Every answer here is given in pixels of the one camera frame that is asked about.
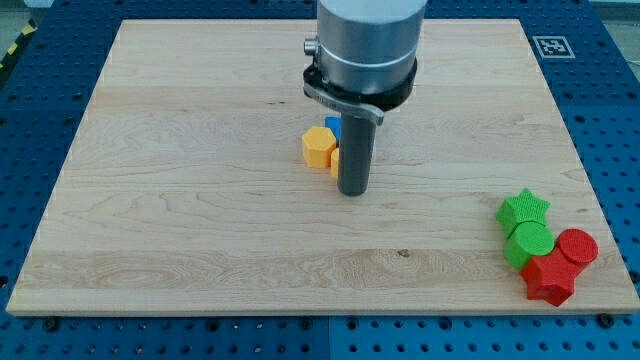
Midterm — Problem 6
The red cylinder block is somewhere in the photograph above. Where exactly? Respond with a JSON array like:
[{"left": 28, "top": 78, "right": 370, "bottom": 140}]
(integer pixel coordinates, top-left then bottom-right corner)
[{"left": 556, "top": 228, "right": 599, "bottom": 267}]

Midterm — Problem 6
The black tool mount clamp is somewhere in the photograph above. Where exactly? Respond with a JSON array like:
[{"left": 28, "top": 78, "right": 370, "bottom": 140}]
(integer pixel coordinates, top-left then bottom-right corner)
[{"left": 303, "top": 60, "right": 418, "bottom": 125}]

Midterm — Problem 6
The red star block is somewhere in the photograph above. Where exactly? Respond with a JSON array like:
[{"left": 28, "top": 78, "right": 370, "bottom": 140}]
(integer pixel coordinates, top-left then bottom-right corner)
[{"left": 520, "top": 247, "right": 586, "bottom": 307}]

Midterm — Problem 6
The small yellow block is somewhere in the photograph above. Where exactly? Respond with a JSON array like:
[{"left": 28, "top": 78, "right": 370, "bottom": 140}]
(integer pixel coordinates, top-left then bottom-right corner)
[{"left": 330, "top": 148, "right": 340, "bottom": 179}]

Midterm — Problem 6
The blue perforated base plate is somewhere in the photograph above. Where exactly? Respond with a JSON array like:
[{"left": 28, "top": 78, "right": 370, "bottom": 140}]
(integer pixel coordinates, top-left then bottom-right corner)
[{"left": 1, "top": 1, "right": 639, "bottom": 359}]

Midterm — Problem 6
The green cylinder block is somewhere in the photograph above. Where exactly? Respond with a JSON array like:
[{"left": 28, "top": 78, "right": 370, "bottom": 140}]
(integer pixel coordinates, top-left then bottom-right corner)
[{"left": 503, "top": 222, "right": 555, "bottom": 270}]

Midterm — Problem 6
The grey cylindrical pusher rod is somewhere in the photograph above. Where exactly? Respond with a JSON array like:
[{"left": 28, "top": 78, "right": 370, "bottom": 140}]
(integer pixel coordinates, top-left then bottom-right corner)
[{"left": 337, "top": 114, "right": 376, "bottom": 196}]

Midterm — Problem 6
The white fiducial marker tag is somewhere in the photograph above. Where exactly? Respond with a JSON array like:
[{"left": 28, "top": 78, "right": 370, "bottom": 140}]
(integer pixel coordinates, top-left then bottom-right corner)
[{"left": 533, "top": 35, "right": 575, "bottom": 59}]

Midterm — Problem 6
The wooden board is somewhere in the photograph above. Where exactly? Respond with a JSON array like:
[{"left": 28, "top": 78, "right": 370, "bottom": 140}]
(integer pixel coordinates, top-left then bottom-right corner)
[{"left": 7, "top": 19, "right": 639, "bottom": 316}]

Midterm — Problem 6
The green star block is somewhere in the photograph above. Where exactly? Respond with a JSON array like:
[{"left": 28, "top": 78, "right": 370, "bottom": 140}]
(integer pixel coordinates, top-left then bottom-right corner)
[{"left": 496, "top": 188, "right": 551, "bottom": 238}]

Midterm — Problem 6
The blue triangle block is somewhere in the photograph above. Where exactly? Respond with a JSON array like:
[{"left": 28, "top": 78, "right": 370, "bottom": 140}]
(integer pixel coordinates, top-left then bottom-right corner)
[{"left": 324, "top": 116, "right": 342, "bottom": 144}]

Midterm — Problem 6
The yellow hexagon block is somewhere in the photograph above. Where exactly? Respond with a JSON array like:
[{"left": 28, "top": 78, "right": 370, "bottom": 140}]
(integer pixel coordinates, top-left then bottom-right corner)
[{"left": 301, "top": 126, "right": 337, "bottom": 169}]

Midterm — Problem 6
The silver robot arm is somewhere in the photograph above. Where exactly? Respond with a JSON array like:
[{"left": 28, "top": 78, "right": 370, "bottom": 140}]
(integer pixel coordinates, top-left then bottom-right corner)
[{"left": 303, "top": 0, "right": 428, "bottom": 196}]

